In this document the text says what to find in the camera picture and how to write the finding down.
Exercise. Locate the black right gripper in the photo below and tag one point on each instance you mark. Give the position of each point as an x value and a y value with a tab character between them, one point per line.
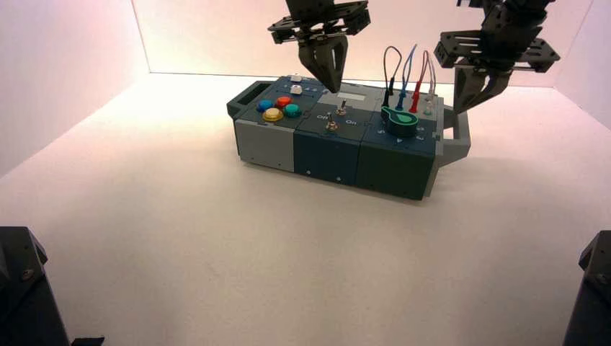
506	43

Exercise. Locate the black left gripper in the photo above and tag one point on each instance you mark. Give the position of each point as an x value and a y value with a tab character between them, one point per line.
315	19

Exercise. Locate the grey and teal control box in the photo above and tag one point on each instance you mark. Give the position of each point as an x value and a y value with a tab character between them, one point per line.
324	153

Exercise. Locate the white square button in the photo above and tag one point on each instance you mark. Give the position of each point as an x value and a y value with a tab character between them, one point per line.
296	78

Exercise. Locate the white hexagonal button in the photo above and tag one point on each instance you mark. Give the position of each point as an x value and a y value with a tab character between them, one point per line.
296	89

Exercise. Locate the small white display screen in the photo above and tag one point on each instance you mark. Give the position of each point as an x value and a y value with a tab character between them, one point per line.
352	97

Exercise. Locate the red round push button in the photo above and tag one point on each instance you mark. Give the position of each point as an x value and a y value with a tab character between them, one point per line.
283	101

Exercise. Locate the teal round push button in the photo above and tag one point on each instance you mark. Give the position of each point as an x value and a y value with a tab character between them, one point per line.
292	111

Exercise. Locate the blue round push button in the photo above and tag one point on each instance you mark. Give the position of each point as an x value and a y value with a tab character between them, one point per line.
265	105

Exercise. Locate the yellow round push button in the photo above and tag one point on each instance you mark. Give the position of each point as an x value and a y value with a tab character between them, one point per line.
272	114

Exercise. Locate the green rotary knob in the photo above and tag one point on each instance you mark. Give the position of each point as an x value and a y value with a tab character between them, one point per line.
400	122

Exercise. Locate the metal toggle switch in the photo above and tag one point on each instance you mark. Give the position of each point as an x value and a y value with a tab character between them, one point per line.
341	110
331	126

